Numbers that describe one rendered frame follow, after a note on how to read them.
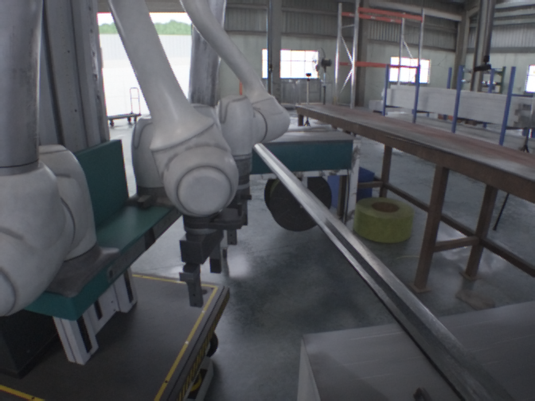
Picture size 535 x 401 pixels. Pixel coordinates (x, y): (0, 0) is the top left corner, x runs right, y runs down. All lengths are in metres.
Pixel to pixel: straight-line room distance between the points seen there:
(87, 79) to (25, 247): 0.66
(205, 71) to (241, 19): 11.13
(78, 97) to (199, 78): 0.38
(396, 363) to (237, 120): 0.65
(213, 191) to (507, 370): 0.48
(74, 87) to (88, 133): 0.14
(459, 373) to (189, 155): 0.46
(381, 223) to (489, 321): 1.84
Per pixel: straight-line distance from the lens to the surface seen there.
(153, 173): 1.08
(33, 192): 0.51
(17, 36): 0.51
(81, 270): 0.76
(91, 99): 1.08
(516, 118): 4.78
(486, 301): 2.07
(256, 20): 12.46
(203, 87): 1.18
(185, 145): 0.47
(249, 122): 0.90
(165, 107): 0.48
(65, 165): 0.70
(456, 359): 0.53
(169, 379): 1.06
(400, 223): 2.48
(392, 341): 0.57
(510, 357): 0.61
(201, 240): 0.67
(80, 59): 1.08
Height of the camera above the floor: 1.11
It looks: 21 degrees down
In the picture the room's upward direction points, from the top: straight up
